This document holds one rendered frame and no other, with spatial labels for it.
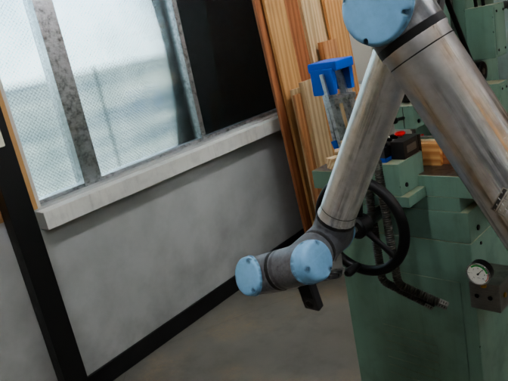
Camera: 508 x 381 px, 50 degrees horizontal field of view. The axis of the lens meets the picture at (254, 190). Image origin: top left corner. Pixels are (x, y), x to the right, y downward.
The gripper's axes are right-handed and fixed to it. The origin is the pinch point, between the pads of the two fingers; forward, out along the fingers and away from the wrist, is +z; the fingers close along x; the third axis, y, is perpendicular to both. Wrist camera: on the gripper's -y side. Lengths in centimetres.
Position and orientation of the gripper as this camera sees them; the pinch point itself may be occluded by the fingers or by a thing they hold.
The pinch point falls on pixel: (340, 271)
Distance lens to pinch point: 153.0
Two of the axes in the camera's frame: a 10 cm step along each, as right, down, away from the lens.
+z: 7.0, 0.1, 7.2
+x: -7.2, -0.6, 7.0
